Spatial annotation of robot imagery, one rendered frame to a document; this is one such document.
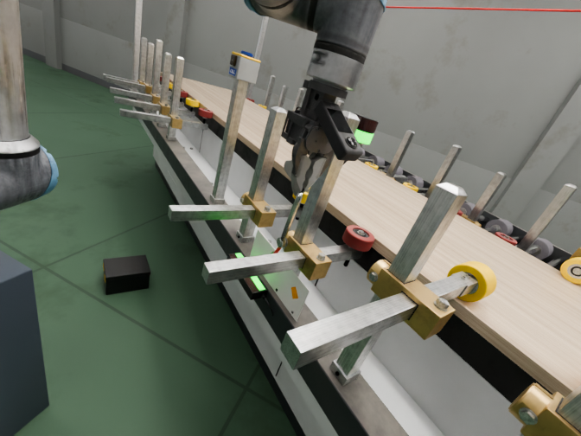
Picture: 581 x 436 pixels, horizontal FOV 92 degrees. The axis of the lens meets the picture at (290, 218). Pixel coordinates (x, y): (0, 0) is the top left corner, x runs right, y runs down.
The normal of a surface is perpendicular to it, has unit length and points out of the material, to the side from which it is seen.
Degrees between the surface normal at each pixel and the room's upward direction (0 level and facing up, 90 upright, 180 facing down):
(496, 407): 90
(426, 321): 90
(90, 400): 0
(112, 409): 0
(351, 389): 0
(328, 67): 91
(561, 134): 90
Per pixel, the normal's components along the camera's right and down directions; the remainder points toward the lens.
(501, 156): -0.33, 0.33
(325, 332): 0.29, -0.86
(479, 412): -0.80, 0.03
